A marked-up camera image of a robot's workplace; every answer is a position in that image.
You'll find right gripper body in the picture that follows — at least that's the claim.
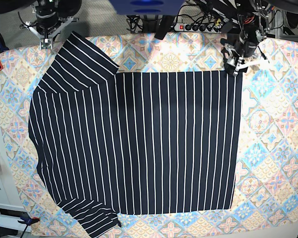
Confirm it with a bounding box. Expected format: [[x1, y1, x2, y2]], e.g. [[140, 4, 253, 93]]
[[19, 13, 78, 39]]

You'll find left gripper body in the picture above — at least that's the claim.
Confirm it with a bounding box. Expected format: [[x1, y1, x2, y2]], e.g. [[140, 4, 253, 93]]
[[221, 34, 258, 65]]

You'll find navy white striped T-shirt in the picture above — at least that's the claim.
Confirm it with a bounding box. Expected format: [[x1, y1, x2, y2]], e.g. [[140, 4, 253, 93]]
[[28, 32, 242, 238]]

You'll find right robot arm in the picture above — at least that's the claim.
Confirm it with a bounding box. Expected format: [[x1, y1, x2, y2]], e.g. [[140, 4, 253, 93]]
[[0, 0, 82, 50]]

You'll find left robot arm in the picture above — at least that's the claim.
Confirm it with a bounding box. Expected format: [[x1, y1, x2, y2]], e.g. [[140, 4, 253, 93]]
[[221, 0, 298, 76]]

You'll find white power strip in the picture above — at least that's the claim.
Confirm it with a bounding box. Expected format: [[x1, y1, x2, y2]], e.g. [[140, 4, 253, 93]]
[[172, 23, 222, 33]]

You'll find patterned tile tablecloth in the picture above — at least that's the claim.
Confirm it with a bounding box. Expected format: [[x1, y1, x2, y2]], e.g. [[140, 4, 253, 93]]
[[0, 33, 298, 238]]

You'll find orange black clamp bottom left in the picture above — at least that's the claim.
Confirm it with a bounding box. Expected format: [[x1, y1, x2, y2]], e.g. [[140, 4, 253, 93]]
[[18, 217, 40, 226]]

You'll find white box bottom left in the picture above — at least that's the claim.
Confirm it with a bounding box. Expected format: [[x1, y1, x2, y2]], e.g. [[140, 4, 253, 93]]
[[0, 203, 29, 231]]

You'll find black support post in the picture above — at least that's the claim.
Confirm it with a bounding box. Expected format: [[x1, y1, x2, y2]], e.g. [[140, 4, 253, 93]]
[[154, 15, 175, 40]]

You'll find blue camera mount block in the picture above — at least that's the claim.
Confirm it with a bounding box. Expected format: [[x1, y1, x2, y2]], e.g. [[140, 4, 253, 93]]
[[109, 0, 184, 15]]

